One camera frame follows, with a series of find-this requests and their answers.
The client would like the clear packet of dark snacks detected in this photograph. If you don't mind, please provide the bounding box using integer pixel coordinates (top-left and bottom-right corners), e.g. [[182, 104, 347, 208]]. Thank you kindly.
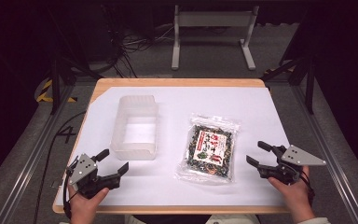
[[173, 112, 241, 185]]

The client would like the black floor cable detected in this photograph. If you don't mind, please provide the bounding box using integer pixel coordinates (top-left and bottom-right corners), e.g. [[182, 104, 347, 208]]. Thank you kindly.
[[33, 110, 88, 224]]

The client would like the translucent plastic container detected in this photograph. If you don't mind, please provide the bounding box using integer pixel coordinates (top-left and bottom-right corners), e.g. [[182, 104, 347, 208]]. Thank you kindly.
[[109, 94, 159, 161]]

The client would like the yellow black hazard tape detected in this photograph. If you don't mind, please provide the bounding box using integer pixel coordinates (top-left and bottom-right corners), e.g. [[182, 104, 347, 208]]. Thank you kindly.
[[34, 78, 77, 104]]

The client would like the person's left hand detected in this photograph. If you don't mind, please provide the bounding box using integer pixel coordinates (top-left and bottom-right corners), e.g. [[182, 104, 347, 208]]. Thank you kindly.
[[67, 186, 110, 224]]

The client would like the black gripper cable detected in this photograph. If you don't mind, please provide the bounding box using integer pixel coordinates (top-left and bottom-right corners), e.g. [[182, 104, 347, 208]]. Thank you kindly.
[[296, 167, 317, 207], [62, 157, 79, 220]]

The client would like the black metal stand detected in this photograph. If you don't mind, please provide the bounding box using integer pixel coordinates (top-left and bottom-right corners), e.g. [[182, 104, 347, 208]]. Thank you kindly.
[[45, 6, 104, 116], [260, 55, 317, 115]]

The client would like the tangle of black cables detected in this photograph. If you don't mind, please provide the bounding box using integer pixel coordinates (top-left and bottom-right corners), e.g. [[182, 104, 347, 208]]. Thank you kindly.
[[103, 4, 175, 79]]

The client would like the white paper sheet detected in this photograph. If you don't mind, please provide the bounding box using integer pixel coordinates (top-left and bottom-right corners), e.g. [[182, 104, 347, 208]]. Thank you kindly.
[[55, 86, 291, 207]]

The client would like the person's right hand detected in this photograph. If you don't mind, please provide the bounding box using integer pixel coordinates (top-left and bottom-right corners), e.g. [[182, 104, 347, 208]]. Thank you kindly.
[[267, 165, 317, 224]]

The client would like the aluminium rail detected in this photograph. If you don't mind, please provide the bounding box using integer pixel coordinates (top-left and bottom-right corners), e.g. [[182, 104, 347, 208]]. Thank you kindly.
[[0, 84, 76, 224], [290, 84, 358, 224]]

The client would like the white metal stand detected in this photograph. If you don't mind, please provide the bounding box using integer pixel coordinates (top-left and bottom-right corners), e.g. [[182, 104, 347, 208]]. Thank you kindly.
[[171, 4, 260, 72]]

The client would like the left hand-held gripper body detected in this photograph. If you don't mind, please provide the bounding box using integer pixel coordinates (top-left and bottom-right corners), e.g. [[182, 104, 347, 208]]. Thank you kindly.
[[65, 153, 123, 201]]

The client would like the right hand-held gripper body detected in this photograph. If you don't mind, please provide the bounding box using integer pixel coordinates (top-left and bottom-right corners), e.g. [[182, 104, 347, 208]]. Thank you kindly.
[[256, 144, 327, 186]]

